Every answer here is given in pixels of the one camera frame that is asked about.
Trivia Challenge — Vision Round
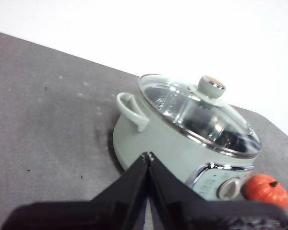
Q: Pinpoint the pale green electric pot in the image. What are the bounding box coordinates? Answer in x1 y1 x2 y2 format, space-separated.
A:
112 92 259 202

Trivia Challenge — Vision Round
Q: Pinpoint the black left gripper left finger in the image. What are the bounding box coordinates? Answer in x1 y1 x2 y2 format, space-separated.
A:
1 152 150 230

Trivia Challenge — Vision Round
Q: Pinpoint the small orange pumpkin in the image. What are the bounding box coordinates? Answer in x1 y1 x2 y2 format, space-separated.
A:
245 174 288 208

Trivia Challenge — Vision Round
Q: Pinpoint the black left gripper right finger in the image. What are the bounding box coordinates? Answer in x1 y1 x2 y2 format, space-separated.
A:
148 152 288 230

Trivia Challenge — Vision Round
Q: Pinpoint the glass lid with green knob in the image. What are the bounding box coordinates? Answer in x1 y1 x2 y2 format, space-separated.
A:
137 73 263 160

